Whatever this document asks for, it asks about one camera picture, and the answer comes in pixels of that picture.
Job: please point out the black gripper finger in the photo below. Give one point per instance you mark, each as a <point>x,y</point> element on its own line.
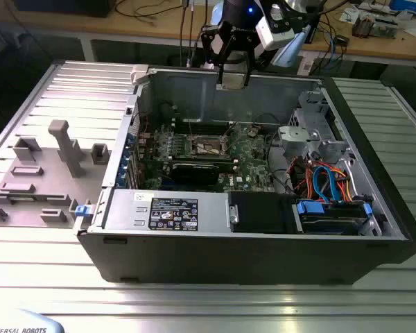
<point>251,55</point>
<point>211,48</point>

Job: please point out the silver CPU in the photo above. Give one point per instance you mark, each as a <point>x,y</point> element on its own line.
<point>233,81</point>

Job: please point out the thin metal locking lever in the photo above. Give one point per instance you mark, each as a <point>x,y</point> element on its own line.
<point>229,131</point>
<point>191,132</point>

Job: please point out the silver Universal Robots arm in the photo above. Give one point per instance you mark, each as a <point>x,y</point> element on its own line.
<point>293,52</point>

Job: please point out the black RAM slot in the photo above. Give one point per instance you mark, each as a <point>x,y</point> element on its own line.
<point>201,126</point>
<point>201,123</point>
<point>225,158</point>
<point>201,130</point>
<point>227,161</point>
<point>201,119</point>

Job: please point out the CPU socket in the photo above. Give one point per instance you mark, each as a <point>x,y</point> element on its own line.
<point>208,147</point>

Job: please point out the small black box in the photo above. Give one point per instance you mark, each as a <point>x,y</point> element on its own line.
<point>341,40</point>

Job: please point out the silver drive cage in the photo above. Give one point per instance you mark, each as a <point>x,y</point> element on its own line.
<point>293,138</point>

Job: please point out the green motherboard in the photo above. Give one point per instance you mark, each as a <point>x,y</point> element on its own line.
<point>249,156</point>

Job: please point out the wooden desk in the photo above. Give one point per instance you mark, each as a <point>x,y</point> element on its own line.
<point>100,27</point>

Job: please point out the small electronic device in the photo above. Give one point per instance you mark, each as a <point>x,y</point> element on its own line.
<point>362,27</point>

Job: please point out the black graphics card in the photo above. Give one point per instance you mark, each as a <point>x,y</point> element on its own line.
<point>194,173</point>

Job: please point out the black box on desk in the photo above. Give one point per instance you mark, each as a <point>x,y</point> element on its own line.
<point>62,7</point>

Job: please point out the black drive bay box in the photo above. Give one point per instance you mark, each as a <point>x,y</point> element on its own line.
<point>260,211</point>

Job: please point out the blue disk carrier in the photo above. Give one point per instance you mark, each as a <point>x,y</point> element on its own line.
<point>310,209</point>

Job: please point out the blue box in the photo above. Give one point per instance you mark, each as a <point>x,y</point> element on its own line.
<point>409,4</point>

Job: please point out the silver power supply unit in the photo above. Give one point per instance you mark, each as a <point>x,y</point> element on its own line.
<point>131,211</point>

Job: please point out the black hard disk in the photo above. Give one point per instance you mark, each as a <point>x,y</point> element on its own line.
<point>333,222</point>

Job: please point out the grey parts rack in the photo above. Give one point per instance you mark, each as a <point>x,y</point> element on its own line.
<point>55,180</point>

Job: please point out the black open PC case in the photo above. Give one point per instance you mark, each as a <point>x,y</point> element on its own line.
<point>229,260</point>

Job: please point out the blue case latch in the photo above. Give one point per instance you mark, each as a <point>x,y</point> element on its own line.
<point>83,211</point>

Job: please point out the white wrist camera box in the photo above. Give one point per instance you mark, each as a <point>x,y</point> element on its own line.
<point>265,33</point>

